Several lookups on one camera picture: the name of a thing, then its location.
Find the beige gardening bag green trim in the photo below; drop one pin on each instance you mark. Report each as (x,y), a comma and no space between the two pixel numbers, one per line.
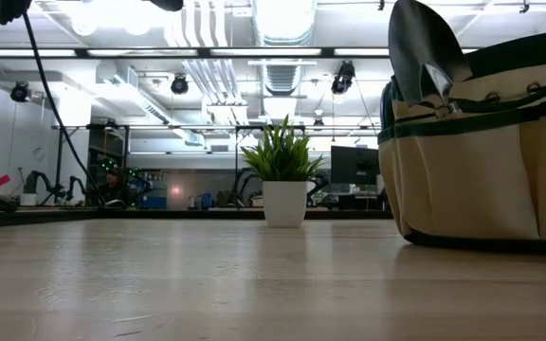
(467,180)

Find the black background robot arm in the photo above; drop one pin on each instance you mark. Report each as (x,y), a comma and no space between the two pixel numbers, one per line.
(76,184)
(41,179)

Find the black ceiling lamp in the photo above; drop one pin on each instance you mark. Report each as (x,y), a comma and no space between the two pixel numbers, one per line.
(20,92)
(343,78)
(179,84)

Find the black overhead beam with lights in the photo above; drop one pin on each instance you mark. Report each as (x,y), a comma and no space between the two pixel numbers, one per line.
(81,52)

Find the person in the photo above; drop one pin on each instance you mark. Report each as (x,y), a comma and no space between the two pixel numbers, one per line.
(112,192)

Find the blue storage bin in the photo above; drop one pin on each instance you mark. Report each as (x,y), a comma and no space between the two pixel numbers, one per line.
(152,202)

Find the green plant in white pot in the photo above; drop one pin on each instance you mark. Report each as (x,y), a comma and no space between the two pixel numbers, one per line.
(285,203)

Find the wide black background monitor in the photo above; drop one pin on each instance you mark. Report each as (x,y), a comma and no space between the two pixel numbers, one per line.
(354,165)

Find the black aluminium table frame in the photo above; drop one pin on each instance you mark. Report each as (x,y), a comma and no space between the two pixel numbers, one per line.
(159,214)

